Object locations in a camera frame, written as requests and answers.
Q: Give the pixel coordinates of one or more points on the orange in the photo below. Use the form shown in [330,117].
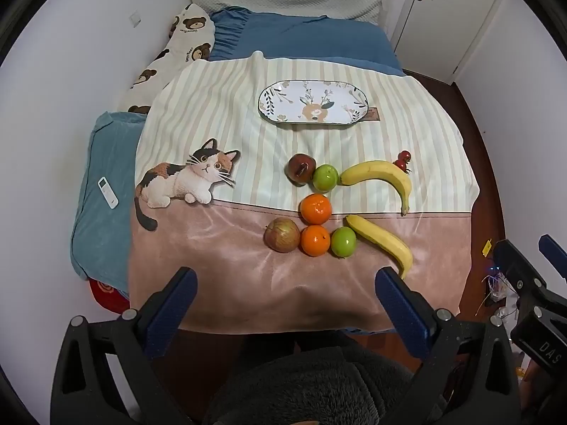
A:
[316,208]
[315,241]

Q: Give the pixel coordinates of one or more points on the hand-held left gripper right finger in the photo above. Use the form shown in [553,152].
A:
[398,305]

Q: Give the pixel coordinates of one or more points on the white remote control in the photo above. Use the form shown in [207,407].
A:
[108,192]

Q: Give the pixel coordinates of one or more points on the dark red apple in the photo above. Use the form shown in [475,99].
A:
[299,166]

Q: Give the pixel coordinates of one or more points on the white wall switch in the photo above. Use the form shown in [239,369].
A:
[135,19]

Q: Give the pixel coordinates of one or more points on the red patterned cloth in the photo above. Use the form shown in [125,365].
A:
[108,296]

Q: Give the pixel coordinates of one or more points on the yellow tag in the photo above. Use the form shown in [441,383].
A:
[487,247]

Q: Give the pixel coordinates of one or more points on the red cherry tomato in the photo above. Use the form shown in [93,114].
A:
[404,156]
[401,165]

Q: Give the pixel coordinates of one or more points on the straighter yellow banana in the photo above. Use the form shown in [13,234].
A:
[381,239]

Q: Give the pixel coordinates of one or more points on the brown leather label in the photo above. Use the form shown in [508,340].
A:
[373,114]

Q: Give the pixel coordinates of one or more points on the teal cushion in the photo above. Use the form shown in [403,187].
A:
[106,239]

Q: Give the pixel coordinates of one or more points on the green apple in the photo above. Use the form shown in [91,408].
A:
[325,178]
[343,241]

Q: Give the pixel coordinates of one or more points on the red yellow apple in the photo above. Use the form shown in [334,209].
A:
[282,234]

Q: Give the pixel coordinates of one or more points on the striped cat blanket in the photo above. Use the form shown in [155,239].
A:
[221,110]

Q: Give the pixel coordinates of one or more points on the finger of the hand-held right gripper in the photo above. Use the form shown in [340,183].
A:
[520,274]
[553,252]

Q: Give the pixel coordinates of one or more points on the person's dark fleece clothing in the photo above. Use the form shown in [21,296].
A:
[310,389]

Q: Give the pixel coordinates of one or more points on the white door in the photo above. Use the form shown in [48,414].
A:
[443,22]

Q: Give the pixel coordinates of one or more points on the floral oval plate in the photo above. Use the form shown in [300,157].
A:
[310,97]

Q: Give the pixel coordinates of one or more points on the curved yellow banana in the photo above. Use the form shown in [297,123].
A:
[376,170]

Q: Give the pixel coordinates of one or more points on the bear print pillow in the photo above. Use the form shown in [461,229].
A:
[186,53]

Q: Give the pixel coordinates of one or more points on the blue bedsheet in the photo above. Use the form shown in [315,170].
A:
[301,40]

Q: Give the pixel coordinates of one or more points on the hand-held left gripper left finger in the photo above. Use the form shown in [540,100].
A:
[177,301]

